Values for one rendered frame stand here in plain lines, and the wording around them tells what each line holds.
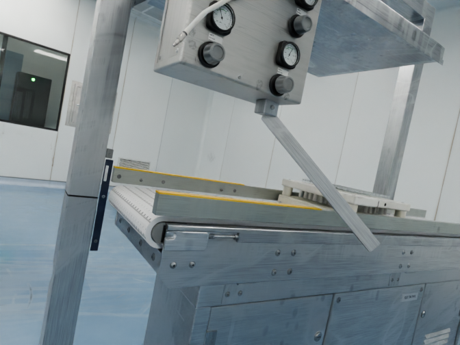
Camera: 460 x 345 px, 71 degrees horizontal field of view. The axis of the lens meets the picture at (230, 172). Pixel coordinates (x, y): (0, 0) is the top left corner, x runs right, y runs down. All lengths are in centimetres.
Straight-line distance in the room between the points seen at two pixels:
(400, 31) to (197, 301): 65
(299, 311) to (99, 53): 70
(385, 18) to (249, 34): 32
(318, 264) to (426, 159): 328
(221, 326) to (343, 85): 413
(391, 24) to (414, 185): 326
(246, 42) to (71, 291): 61
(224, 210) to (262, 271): 15
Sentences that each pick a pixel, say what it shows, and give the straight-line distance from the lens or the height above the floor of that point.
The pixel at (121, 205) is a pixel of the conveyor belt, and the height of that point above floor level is 86.
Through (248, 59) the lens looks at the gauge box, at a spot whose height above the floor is 113.
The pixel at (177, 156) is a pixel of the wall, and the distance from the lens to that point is 630.
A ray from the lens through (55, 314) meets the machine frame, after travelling 83.
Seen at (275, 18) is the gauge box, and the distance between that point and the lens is 53.
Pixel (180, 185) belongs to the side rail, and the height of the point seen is 90.
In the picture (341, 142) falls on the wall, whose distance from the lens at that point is 438.
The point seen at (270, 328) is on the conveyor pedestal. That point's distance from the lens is 77.
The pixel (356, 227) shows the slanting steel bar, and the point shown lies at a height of 91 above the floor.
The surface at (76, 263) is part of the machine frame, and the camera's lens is 78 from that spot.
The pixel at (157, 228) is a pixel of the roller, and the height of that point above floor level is 87.
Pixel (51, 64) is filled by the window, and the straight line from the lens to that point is 557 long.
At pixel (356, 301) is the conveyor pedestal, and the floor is 68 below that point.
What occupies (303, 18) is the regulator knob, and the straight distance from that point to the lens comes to 54.
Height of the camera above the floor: 99
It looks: 3 degrees down
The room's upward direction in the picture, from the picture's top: 11 degrees clockwise
